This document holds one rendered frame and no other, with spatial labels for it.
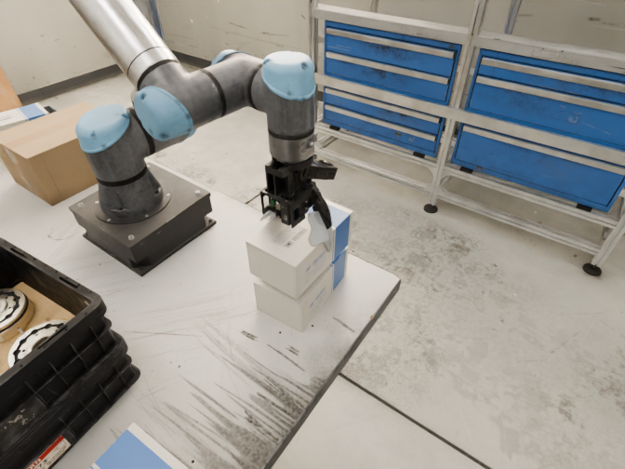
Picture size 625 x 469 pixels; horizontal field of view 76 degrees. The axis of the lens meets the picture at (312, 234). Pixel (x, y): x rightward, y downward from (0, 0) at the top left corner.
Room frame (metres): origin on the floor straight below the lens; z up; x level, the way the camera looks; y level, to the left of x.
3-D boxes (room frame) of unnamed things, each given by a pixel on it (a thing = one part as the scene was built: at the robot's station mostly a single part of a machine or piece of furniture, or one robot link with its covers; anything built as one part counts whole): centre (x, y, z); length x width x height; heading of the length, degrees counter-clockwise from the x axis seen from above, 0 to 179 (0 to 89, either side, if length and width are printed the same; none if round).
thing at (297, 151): (0.59, 0.03, 1.09); 0.08 x 0.08 x 0.05
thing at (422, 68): (2.05, -0.35, 0.60); 0.72 x 0.03 x 0.56; 55
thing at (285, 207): (0.59, 0.04, 1.01); 0.09 x 0.08 x 0.12; 145
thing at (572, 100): (1.59, -1.01, 0.60); 0.72 x 0.03 x 0.56; 55
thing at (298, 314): (0.61, 0.02, 0.75); 0.20 x 0.12 x 0.09; 149
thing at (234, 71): (0.65, 0.12, 1.17); 0.11 x 0.11 x 0.08; 47
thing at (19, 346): (0.36, 0.42, 0.86); 0.10 x 0.10 x 0.01
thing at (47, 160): (1.11, 0.76, 0.78); 0.30 x 0.22 x 0.16; 145
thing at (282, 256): (0.61, 0.02, 0.85); 0.20 x 0.12 x 0.09; 145
